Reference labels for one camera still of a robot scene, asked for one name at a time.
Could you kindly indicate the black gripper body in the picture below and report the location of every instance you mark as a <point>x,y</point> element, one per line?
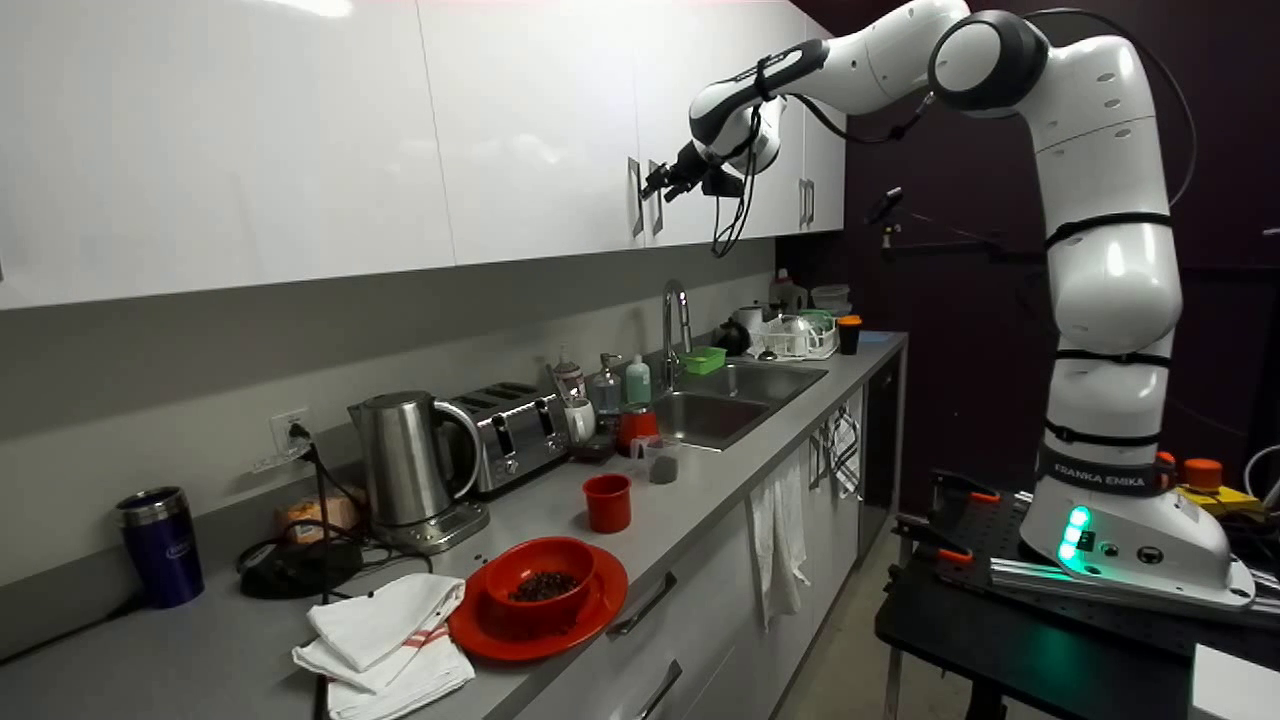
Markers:
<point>712,161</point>

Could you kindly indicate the white base cabinets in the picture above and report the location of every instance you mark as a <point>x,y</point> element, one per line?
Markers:
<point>747,642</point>

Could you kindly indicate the green dish soap bottle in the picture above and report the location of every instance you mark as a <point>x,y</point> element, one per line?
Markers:
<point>638,383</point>

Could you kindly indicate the white hanging towel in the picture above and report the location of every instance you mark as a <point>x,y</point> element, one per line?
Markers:
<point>776,546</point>

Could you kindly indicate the black robot table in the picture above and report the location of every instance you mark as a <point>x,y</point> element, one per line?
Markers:
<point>1041,655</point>

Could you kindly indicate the red plate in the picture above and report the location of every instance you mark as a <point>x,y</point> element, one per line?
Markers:
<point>534,642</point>

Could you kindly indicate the white wall cabinet door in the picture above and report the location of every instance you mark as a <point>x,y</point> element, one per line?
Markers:
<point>664,55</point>
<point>534,121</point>
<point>782,203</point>
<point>831,184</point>
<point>203,133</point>

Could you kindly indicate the orange yellow emergency button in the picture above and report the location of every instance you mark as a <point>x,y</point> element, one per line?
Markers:
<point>1204,477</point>

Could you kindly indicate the orange moka pot base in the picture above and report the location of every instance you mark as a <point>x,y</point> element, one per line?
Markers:
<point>638,428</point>

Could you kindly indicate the red cup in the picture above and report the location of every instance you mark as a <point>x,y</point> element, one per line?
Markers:
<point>610,504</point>

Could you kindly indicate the green sponge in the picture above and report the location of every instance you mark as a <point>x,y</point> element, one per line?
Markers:
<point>702,363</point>

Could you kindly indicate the clear blue soap dispenser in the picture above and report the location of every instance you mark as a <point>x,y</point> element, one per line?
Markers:
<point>605,385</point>

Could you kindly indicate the red bowl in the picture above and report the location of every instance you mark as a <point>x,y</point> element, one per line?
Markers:
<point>534,573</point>

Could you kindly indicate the dark blue travel mug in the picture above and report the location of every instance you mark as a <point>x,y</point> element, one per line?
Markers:
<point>162,546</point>

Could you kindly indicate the patterned hanging towel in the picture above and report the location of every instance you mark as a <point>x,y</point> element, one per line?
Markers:
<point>845,453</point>

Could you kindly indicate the stainless steel electric kettle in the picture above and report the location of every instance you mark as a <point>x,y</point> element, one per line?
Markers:
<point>407,466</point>

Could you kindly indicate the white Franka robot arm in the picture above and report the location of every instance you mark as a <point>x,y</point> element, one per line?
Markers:
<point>1104,267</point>

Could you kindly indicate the silver four slot toaster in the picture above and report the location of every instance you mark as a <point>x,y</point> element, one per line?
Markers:
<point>513,434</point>

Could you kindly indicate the chrome gooseneck faucet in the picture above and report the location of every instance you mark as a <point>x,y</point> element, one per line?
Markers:
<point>678,333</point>

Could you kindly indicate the jar with orange lid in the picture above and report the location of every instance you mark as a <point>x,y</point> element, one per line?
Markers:
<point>848,333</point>

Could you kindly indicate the white kitchen towel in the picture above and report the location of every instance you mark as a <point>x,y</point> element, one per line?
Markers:
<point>381,642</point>

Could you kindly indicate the clear plastic cup with beans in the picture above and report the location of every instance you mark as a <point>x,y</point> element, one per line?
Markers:
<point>663,466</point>

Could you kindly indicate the white wall outlet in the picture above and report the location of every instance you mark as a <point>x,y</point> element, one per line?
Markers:
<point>288,434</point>

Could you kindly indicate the stainless steel sink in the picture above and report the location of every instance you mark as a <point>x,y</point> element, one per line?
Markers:
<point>747,393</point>

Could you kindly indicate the brown round object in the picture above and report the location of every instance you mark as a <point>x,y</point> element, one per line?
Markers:
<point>321,517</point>

